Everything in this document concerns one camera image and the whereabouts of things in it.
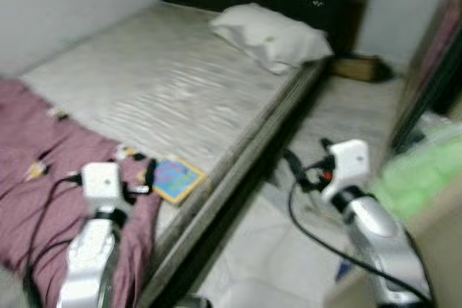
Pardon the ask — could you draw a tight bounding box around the blue yellow-bordered picture book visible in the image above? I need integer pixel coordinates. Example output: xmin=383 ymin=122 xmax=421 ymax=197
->
xmin=150 ymin=157 xmax=206 ymax=204

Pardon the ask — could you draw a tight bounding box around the brown wooden box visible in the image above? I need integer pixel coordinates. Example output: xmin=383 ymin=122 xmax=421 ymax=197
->
xmin=331 ymin=54 xmax=394 ymax=83

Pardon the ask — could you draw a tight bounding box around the white quilted mattress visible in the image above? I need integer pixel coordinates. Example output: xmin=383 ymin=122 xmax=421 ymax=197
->
xmin=18 ymin=1 xmax=329 ymax=308

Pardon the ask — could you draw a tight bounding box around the light green ruffled dress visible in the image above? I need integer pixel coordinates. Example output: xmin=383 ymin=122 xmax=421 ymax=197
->
xmin=375 ymin=131 xmax=462 ymax=221

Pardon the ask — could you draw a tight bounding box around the purple patterned blanket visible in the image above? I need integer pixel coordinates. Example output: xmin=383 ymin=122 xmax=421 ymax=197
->
xmin=0 ymin=79 xmax=163 ymax=308

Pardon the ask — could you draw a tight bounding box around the light wooden wardrobe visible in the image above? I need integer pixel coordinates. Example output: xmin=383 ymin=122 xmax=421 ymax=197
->
xmin=325 ymin=0 xmax=462 ymax=308

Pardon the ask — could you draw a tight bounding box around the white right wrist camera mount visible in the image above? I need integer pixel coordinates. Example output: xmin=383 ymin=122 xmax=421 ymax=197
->
xmin=323 ymin=140 xmax=370 ymax=201

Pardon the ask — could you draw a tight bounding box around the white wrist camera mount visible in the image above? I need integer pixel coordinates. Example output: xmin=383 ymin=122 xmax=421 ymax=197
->
xmin=81 ymin=162 xmax=131 ymax=211
xmin=323 ymin=140 xmax=370 ymax=201

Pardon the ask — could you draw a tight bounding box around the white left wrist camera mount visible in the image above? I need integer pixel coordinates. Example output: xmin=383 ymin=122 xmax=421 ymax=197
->
xmin=81 ymin=162 xmax=131 ymax=211

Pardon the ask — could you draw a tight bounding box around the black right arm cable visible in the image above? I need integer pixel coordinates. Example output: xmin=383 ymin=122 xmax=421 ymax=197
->
xmin=289 ymin=164 xmax=427 ymax=305

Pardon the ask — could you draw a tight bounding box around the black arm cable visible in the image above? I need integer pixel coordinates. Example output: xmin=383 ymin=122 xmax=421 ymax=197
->
xmin=289 ymin=164 xmax=427 ymax=305
xmin=22 ymin=172 xmax=84 ymax=308

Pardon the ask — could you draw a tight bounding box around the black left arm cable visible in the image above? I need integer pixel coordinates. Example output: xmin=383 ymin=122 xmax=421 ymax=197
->
xmin=22 ymin=172 xmax=84 ymax=308

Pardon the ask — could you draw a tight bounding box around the black sliding door frame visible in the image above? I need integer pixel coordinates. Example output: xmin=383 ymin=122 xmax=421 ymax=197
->
xmin=390 ymin=5 xmax=462 ymax=154

